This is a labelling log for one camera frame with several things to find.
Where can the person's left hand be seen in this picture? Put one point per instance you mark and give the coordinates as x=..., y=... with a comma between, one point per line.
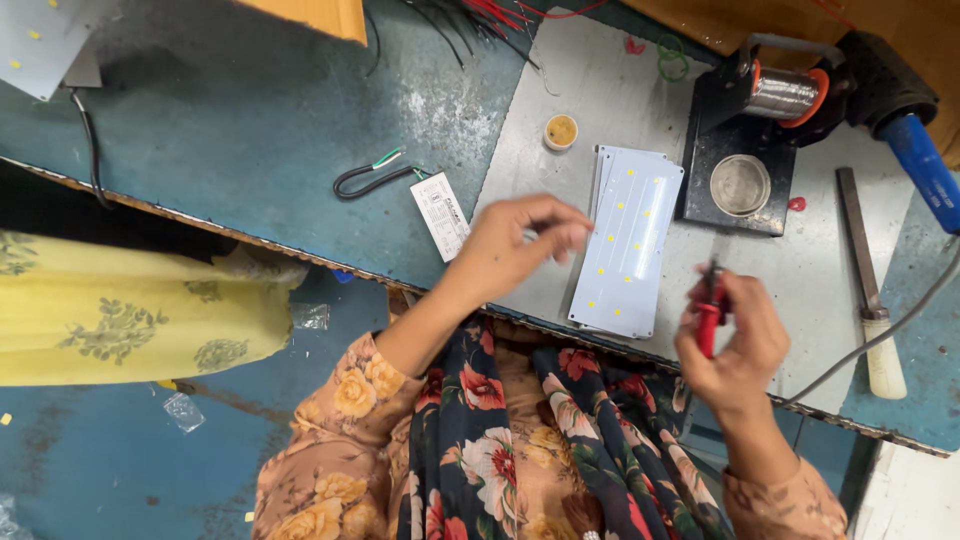
x=499, y=244

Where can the person's right hand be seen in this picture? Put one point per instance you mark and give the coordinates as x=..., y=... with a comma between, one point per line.
x=742, y=352

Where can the person's right fingers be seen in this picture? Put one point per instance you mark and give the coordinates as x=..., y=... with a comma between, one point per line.
x=739, y=296

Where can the grey metal work plate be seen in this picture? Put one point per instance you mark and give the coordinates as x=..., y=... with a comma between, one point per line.
x=810, y=300

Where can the red plastic scrap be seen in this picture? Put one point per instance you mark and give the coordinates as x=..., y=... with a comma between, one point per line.
x=634, y=46
x=796, y=204

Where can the round metal tin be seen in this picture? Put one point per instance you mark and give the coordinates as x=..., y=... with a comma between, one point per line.
x=740, y=185

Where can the white LED strip board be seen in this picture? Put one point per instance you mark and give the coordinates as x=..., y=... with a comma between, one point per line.
x=628, y=247
x=604, y=161

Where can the black soldering stand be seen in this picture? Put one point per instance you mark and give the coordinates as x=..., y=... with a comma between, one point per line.
x=739, y=142

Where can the small yellow flux tin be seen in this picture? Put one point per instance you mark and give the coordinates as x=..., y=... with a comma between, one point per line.
x=560, y=131

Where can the dark floral scarf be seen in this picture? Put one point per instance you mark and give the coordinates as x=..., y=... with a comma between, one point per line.
x=480, y=435

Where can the white LED driver box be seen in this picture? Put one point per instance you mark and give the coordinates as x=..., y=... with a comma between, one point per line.
x=441, y=217

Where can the clear plastic wrapper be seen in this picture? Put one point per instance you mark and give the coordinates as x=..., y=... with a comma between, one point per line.
x=184, y=412
x=310, y=316

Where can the orange floral dress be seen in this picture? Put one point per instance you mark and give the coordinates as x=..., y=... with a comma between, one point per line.
x=337, y=457

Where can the yellow board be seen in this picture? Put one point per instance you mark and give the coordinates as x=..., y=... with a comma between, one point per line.
x=315, y=15

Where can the large white LED panel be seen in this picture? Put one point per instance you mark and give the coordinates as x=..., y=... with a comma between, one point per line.
x=41, y=41

